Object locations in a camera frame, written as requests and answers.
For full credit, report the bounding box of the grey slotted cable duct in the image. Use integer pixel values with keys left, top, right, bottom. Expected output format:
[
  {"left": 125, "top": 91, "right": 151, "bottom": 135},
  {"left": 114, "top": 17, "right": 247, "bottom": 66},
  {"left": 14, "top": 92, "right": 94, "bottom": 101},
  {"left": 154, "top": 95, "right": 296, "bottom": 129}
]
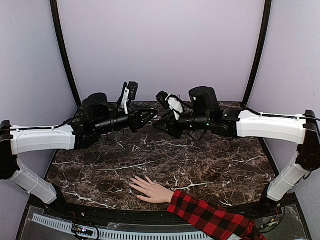
[{"left": 31, "top": 213, "right": 210, "bottom": 240}]

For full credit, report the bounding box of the black front table rail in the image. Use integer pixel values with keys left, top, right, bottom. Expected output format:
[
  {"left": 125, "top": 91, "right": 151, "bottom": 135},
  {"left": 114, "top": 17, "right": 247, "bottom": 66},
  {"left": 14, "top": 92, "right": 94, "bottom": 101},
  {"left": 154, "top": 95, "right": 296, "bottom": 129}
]
[{"left": 57, "top": 201, "right": 263, "bottom": 226}]

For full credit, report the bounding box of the black left frame post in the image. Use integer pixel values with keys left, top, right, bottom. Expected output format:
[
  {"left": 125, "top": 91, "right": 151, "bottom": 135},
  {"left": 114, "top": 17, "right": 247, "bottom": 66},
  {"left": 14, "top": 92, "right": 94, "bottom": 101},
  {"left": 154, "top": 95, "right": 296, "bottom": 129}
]
[{"left": 49, "top": 0, "right": 82, "bottom": 107}]

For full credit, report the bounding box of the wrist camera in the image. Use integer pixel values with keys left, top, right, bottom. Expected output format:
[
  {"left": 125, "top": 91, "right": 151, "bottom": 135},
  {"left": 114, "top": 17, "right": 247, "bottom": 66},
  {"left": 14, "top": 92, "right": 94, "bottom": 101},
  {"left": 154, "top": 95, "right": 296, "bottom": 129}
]
[
  {"left": 156, "top": 91, "right": 184, "bottom": 121},
  {"left": 117, "top": 81, "right": 139, "bottom": 115}
]

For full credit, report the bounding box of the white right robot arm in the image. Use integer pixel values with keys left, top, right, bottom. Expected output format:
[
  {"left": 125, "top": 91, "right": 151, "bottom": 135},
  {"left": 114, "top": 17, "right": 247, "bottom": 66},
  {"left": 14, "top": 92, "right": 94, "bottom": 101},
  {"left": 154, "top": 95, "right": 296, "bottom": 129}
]
[{"left": 153, "top": 86, "right": 320, "bottom": 217}]

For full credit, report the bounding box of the small green circuit board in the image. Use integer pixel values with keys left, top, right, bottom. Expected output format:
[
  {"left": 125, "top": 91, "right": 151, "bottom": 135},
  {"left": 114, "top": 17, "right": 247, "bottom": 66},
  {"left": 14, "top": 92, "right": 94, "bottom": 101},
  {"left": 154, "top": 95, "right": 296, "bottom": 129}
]
[{"left": 71, "top": 225, "right": 94, "bottom": 236}]

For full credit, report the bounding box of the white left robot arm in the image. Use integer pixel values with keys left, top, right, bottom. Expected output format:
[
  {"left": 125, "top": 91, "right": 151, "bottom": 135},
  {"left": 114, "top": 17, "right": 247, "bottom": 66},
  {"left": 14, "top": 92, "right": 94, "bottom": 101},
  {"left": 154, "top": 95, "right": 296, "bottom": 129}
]
[{"left": 0, "top": 93, "right": 158, "bottom": 218}]

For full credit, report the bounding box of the black right frame post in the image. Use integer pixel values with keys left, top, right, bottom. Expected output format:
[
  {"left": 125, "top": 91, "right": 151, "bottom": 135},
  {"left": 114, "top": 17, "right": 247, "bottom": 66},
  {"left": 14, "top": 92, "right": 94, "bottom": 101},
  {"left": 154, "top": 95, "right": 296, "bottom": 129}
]
[{"left": 241, "top": 0, "right": 272, "bottom": 106}]

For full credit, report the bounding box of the mannequin hand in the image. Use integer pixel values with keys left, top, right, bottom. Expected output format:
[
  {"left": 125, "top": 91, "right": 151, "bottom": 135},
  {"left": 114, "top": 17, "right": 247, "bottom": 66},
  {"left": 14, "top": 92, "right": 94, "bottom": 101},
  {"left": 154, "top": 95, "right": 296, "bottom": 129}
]
[{"left": 129, "top": 175, "right": 174, "bottom": 204}]

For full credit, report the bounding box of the black frame post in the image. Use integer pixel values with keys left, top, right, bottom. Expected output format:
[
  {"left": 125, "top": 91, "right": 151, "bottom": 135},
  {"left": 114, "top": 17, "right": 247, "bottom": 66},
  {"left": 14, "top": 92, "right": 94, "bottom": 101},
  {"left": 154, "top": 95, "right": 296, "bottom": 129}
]
[
  {"left": 241, "top": 0, "right": 272, "bottom": 106},
  {"left": 49, "top": 0, "right": 82, "bottom": 107}
]

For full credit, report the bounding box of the right wiring board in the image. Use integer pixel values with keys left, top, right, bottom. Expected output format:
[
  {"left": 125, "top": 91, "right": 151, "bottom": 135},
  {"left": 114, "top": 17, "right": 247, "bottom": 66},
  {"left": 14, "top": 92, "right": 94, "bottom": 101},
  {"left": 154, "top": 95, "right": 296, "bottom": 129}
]
[{"left": 259, "top": 218, "right": 283, "bottom": 233}]

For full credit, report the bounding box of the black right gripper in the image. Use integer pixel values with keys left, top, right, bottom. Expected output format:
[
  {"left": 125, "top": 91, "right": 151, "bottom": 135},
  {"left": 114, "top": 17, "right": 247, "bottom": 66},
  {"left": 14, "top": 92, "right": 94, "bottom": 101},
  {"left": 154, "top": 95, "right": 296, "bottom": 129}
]
[{"left": 153, "top": 108, "right": 212, "bottom": 139}]

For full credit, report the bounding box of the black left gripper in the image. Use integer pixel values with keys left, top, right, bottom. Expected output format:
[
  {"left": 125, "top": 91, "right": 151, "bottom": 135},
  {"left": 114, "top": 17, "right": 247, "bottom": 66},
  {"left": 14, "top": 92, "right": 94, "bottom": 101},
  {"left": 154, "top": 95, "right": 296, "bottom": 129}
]
[{"left": 94, "top": 103, "right": 157, "bottom": 136}]

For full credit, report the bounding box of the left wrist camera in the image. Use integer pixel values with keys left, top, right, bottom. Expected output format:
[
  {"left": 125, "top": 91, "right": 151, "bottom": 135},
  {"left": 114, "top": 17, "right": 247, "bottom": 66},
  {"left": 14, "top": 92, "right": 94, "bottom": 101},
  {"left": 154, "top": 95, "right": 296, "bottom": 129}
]
[{"left": 117, "top": 81, "right": 139, "bottom": 115}]

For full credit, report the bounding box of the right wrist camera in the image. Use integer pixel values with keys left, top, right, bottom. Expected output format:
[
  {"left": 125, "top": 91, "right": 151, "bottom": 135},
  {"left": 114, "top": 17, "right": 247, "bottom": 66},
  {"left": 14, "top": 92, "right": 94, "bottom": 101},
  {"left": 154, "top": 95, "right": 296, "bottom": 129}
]
[{"left": 156, "top": 91, "right": 184, "bottom": 121}]

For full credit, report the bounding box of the red plaid sleeve forearm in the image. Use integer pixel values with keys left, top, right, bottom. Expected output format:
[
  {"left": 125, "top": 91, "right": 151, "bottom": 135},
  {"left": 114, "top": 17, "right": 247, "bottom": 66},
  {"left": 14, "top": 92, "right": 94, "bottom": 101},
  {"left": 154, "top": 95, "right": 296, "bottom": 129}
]
[{"left": 167, "top": 190, "right": 266, "bottom": 240}]

